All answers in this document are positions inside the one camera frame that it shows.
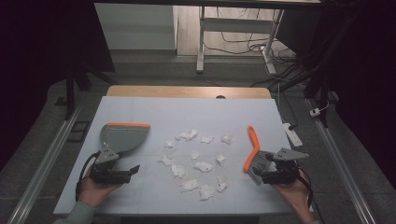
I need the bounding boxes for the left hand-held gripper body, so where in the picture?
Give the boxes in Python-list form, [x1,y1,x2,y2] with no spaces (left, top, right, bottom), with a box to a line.
[90,146,134,185]

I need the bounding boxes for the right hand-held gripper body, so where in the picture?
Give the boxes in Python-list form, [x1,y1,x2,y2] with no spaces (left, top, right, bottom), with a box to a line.
[271,147,310,187]

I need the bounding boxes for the orange brush with grey bristles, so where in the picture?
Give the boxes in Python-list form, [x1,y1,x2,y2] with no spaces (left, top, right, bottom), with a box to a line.
[242,124,276,186]

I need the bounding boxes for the grey dustpan with orange edge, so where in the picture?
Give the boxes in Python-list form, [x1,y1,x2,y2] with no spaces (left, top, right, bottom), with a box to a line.
[99,121,151,157]

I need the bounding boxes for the white paper scraps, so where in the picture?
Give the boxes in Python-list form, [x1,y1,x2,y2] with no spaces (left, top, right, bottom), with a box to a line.
[157,128,234,202]

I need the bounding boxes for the person's right hand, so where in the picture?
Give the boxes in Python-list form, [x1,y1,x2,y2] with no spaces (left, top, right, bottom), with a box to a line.
[270,169,311,216]

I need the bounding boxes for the person's left hand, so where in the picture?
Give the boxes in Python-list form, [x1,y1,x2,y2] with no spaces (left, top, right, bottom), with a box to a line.
[78,167,122,209]

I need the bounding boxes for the white power strip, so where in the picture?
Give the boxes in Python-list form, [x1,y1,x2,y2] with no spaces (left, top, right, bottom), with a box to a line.
[282,122,304,148]

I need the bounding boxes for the black metal stand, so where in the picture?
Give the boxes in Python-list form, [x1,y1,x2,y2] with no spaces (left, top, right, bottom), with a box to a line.
[63,60,110,121]
[303,59,332,129]

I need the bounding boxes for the white table cover board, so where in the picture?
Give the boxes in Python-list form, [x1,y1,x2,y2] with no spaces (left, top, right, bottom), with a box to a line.
[53,95,314,217]

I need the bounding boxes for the wooden table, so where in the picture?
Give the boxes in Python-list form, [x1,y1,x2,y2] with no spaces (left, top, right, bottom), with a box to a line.
[106,85,273,100]

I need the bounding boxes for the dark curtain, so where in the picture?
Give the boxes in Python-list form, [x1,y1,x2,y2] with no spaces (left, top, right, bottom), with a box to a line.
[0,0,116,171]
[275,0,396,181]

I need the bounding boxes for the white cabinet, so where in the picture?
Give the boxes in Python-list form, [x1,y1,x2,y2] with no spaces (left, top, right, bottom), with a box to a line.
[93,3,178,51]

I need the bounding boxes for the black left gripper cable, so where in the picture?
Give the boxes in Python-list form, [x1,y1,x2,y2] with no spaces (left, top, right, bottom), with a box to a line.
[75,150,102,203]

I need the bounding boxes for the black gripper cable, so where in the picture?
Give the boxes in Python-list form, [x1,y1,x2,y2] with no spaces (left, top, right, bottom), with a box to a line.
[297,167,316,213]
[75,150,102,203]

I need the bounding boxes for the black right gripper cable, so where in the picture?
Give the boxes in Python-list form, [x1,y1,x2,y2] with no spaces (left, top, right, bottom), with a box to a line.
[297,167,316,213]

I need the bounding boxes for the black rectangular floor frame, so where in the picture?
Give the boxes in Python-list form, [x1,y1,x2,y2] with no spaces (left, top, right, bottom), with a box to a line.
[66,119,92,144]

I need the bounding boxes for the black power cable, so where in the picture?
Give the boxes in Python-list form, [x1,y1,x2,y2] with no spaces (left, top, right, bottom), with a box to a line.
[277,83,300,131]

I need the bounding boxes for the metal floor rail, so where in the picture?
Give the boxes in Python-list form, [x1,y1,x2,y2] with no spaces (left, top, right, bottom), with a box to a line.
[7,104,84,224]
[306,98,378,224]

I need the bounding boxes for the white adapter with cable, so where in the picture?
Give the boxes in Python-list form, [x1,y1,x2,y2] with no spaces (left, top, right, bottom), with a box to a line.
[309,100,331,118]

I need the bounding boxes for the tangle of black floor cables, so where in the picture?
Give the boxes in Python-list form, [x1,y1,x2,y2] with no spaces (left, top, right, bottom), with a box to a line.
[204,7,298,64]

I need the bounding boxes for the white desk frame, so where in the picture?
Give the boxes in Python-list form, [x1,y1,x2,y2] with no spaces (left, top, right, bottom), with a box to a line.
[195,5,286,76]

